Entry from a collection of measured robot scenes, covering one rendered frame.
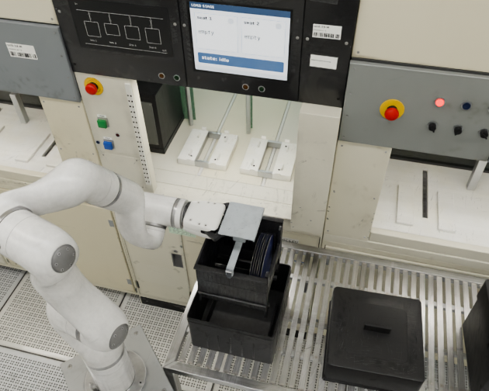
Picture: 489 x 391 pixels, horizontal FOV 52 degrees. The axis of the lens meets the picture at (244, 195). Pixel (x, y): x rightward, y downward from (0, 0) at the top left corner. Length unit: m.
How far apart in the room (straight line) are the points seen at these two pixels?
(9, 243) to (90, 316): 0.32
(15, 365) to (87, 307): 1.53
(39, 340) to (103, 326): 1.50
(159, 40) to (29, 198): 0.68
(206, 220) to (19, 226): 0.51
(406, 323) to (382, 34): 0.89
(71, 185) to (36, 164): 1.26
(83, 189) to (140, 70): 0.65
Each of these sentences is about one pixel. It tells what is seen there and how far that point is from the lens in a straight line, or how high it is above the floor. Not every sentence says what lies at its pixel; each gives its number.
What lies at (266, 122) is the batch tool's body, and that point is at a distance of 2.33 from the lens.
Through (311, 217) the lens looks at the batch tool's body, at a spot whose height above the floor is 0.95.
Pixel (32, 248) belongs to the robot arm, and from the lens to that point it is 1.02.
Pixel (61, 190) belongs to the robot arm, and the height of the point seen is 1.57.
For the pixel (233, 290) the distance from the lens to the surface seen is 1.43.
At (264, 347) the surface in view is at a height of 0.86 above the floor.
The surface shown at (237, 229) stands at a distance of 1.33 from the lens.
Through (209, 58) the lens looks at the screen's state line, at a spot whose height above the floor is 1.51.
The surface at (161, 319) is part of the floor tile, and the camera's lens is 2.69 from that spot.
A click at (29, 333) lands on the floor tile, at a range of 2.84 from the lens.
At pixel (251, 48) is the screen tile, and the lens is 1.48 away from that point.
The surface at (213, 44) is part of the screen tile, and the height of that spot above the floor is 1.56.
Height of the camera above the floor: 2.29
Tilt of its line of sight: 46 degrees down
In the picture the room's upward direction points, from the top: 1 degrees counter-clockwise
